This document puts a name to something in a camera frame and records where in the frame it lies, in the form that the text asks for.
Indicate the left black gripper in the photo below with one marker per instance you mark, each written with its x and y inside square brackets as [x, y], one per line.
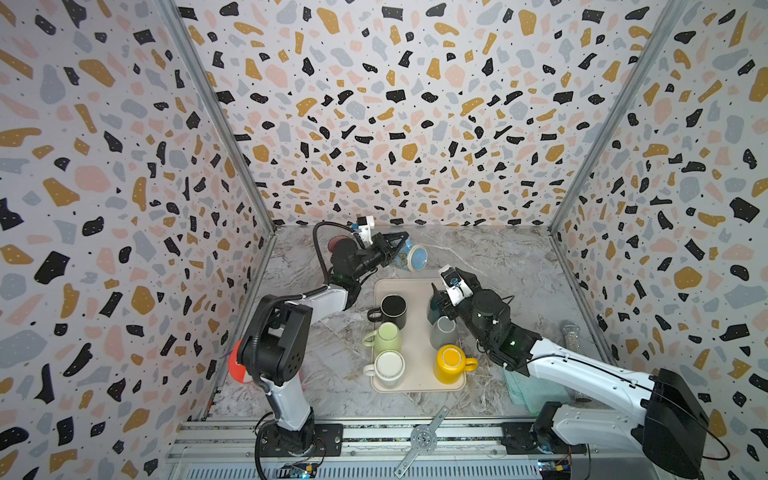
[378, 249]

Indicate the blue butterfly mug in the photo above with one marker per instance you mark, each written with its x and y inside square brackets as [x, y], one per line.
[418, 255]

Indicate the black mug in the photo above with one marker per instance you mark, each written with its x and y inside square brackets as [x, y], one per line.
[392, 309]

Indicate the pink mug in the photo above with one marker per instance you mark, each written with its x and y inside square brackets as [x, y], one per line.
[341, 243]

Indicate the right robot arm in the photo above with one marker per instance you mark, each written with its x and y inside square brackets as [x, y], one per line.
[657, 415]

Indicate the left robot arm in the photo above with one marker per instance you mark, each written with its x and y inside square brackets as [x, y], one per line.
[274, 343]

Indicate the dark green mug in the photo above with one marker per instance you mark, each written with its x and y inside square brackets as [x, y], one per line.
[434, 311]

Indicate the grey mug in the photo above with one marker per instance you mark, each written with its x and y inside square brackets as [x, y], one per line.
[443, 332]

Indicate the yellow mug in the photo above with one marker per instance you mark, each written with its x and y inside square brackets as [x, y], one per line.
[451, 364]

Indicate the light green mug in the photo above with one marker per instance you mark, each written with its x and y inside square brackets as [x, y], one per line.
[385, 338]

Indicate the white mug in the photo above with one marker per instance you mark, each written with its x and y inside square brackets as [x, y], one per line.
[387, 369]

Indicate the beige plastic tray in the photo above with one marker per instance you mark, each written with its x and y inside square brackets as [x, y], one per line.
[419, 355]

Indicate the glitter filled glass tube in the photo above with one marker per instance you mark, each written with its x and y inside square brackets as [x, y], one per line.
[571, 335]

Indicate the light green cloth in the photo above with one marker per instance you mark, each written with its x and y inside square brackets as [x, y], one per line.
[534, 393]

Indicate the red shark toy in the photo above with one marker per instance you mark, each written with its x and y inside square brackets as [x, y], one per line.
[238, 371]

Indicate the metal perforated bracket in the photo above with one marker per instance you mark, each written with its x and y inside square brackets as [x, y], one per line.
[423, 440]

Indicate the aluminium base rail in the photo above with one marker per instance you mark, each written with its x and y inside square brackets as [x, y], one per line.
[369, 448]

